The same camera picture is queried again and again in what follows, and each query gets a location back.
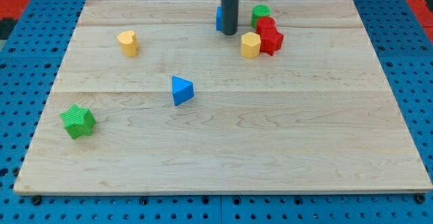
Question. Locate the blue triangle block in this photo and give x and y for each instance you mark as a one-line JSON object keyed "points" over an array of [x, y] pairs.
{"points": [[182, 90]]}

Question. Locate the red star block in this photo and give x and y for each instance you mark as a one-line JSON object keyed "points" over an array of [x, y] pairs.
{"points": [[271, 40]]}

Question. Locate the green star block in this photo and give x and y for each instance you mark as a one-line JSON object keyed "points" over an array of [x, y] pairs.
{"points": [[78, 121]]}

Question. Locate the yellow hexagon block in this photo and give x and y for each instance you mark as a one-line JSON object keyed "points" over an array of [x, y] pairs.
{"points": [[250, 47]]}

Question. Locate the blue cube block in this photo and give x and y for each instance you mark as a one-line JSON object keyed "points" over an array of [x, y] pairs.
{"points": [[219, 18]]}

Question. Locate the red cylinder block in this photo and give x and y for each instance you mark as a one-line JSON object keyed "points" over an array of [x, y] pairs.
{"points": [[264, 23]]}

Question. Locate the green cylinder block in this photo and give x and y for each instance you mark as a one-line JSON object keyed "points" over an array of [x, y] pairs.
{"points": [[259, 11]]}

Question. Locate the light wooden board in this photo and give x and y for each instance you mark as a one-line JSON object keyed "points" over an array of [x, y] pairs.
{"points": [[317, 117]]}

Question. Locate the yellow heart block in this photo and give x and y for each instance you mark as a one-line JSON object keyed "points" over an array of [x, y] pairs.
{"points": [[128, 43]]}

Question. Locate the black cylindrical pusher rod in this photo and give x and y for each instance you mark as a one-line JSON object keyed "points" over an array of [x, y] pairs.
{"points": [[229, 16]]}

